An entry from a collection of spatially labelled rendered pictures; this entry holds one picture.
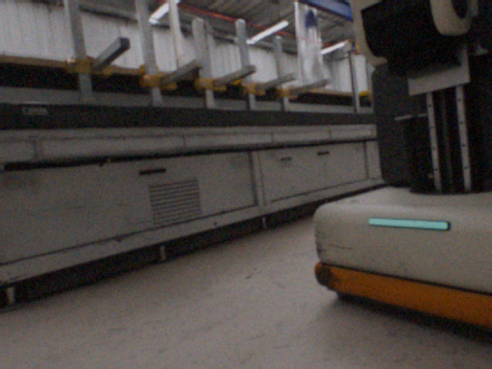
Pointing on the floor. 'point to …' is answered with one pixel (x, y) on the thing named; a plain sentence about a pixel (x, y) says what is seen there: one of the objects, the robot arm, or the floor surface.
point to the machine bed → (158, 188)
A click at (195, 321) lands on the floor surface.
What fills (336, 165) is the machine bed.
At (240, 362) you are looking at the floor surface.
